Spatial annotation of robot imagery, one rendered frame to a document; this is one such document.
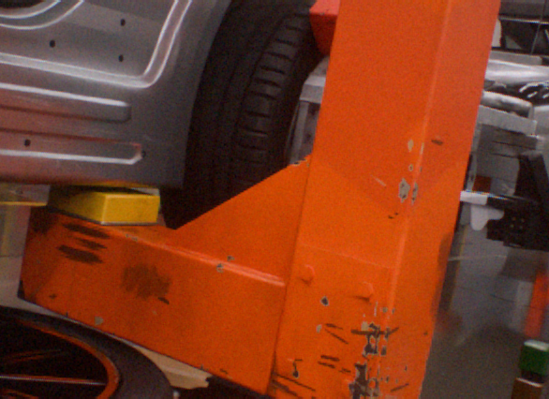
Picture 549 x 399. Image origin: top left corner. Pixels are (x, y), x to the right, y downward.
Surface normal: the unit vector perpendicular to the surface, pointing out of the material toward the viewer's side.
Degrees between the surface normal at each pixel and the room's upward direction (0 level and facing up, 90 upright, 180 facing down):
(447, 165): 90
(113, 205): 90
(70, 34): 90
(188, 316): 90
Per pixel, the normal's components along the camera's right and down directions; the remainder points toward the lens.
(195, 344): -0.55, -0.02
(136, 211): 0.81, 0.20
